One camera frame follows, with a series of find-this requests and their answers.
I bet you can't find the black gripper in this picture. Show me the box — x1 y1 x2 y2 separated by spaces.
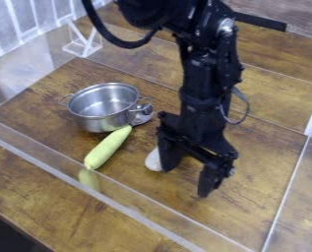
157 111 239 198

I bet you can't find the light green plush spoon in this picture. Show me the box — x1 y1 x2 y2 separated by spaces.
84 125 132 169

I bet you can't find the small stainless steel pot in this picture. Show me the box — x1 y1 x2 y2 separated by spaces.
58 83 154 133

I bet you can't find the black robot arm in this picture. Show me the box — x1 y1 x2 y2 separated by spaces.
117 0 244 198

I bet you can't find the plush red cap mushroom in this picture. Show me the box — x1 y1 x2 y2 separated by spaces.
145 149 162 171

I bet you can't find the clear acrylic front barrier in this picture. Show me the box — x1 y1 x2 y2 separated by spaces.
0 123 253 252

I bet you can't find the clear acrylic barrier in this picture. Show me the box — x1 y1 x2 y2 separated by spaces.
61 19 312 139
0 123 253 252

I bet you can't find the clear acrylic back barrier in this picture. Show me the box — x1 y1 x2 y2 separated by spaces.
61 19 312 139

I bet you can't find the black bar on table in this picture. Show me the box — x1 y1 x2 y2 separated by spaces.
235 12 287 32

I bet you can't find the clear acrylic triangle bracket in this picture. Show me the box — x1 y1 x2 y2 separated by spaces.
62 22 104 58

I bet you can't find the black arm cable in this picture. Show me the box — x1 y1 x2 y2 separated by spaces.
80 0 252 126

